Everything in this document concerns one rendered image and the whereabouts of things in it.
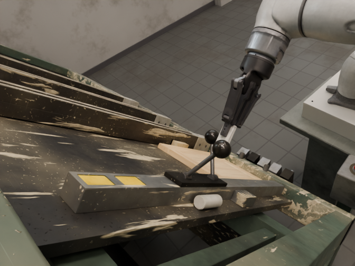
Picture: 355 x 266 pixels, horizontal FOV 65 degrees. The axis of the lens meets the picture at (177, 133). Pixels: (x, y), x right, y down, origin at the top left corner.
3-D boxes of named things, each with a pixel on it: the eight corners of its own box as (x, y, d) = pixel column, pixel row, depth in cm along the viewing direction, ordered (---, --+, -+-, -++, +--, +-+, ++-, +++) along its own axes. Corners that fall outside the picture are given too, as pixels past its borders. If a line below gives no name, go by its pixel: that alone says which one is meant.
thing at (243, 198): (252, 206, 79) (257, 197, 79) (242, 207, 74) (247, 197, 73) (240, 198, 82) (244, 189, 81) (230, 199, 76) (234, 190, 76)
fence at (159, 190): (280, 195, 113) (285, 186, 113) (75, 214, 38) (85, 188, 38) (269, 189, 116) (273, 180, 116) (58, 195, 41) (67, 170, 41)
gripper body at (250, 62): (269, 56, 61) (250, 95, 62) (280, 68, 67) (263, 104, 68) (240, 48, 65) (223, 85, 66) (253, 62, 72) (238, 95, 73)
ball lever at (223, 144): (189, 187, 61) (237, 152, 55) (179, 187, 58) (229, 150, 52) (182, 172, 62) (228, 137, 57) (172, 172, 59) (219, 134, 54)
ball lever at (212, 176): (223, 182, 69) (222, 130, 72) (215, 182, 66) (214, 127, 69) (209, 182, 72) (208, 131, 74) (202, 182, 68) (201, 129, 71)
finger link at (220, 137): (236, 126, 67) (234, 125, 67) (224, 152, 68) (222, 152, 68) (226, 121, 69) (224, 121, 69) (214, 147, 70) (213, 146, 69)
